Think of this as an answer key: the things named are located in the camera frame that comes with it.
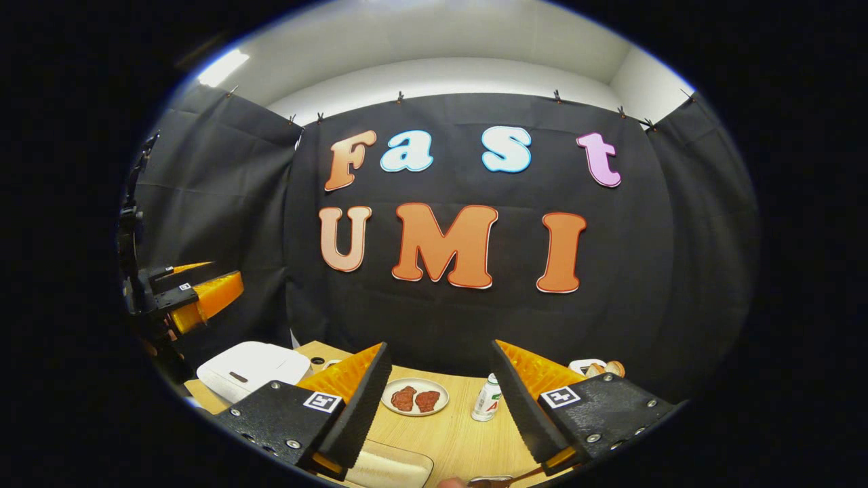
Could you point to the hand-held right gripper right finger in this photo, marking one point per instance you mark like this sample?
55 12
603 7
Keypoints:
522 407

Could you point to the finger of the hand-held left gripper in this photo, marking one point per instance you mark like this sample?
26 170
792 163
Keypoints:
213 298
180 274

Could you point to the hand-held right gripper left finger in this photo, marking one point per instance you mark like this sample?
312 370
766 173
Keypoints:
363 407

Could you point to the brown wooden spoon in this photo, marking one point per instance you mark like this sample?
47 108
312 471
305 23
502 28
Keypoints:
525 474

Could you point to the clear rice tray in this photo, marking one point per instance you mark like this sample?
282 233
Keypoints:
393 468

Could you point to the white rice cooker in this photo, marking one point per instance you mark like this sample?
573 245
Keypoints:
258 362

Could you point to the white drink bottle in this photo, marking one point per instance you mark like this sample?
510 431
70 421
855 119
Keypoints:
486 400

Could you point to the red meat patty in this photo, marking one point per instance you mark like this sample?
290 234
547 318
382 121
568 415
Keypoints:
427 401
403 398

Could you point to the white toaster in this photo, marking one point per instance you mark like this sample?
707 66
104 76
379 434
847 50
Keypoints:
580 366

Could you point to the white round plate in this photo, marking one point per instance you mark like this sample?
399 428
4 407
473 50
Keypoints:
441 400

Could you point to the toast bread slice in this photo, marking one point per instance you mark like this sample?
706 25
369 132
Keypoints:
594 371
615 369

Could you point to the black backdrop cloth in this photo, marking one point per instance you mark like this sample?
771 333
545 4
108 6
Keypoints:
644 271

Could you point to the ceiling light panel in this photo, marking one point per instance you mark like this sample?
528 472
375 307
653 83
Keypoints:
222 68

